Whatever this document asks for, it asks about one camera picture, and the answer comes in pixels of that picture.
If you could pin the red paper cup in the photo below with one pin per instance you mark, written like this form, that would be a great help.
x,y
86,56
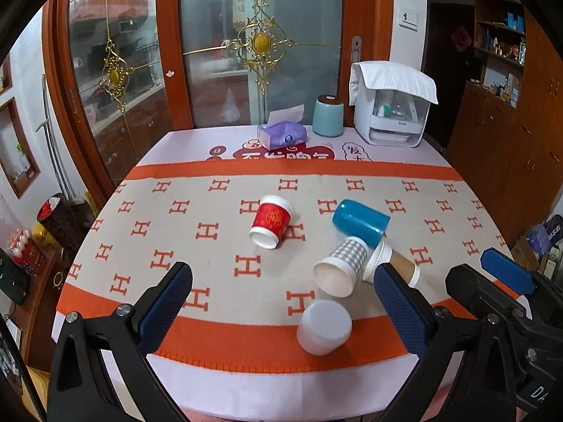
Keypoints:
x,y
272,217

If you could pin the red box of bottles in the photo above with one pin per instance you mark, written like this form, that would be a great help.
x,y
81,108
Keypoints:
x,y
22,246

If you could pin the red paper wall decoration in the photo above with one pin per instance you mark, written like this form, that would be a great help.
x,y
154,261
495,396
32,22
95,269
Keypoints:
x,y
461,39

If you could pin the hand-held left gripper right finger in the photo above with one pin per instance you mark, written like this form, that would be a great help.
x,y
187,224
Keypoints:
x,y
401,308

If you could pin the grey mop pole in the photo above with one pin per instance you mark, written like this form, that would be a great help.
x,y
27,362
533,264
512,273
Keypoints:
x,y
55,140

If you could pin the white wall switch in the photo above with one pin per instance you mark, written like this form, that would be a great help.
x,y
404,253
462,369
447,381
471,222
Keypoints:
x,y
409,17

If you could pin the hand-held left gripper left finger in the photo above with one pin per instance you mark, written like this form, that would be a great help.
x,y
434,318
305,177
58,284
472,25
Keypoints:
x,y
163,304

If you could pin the wooden wall frame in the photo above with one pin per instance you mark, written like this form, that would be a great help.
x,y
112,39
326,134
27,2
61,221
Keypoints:
x,y
17,149

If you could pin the wooden shelf cabinet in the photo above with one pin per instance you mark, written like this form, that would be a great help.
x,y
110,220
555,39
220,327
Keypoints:
x,y
506,140

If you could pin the pink printed table cover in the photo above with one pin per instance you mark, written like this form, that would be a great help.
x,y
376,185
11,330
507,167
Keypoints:
x,y
184,149

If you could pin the teal canister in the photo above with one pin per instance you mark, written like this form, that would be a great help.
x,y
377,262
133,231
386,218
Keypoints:
x,y
328,116

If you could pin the purple tissue pack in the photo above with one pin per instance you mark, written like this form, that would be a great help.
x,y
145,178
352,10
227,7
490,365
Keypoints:
x,y
286,136

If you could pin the white cloth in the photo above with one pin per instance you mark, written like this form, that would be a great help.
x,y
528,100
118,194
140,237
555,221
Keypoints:
x,y
391,77

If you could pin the white countertop appliance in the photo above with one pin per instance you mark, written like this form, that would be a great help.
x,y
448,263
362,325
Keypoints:
x,y
396,121

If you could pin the dark woven waste bin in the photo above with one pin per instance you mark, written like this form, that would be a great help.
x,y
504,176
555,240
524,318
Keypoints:
x,y
61,222

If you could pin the glass door with gold ornament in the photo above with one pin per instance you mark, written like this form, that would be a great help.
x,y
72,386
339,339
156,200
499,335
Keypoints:
x,y
220,30
132,110

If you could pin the checkered paper cup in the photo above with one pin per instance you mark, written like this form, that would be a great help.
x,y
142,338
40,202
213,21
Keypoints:
x,y
346,256

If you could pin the white plastic cup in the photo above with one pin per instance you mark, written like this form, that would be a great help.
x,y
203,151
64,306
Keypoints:
x,y
325,326

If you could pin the blue cup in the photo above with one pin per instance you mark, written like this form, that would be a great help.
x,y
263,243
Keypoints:
x,y
360,222

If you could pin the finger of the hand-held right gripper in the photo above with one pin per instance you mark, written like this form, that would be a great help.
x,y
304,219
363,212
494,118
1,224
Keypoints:
x,y
506,269
470,282

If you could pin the brown sleeved paper cup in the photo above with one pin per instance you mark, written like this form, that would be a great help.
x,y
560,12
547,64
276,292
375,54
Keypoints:
x,y
403,266

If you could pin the orange patterned blanket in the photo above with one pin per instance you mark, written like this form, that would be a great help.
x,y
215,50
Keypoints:
x,y
228,237

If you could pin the wooden side cabinet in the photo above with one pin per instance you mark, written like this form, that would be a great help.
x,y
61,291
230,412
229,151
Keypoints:
x,y
39,299

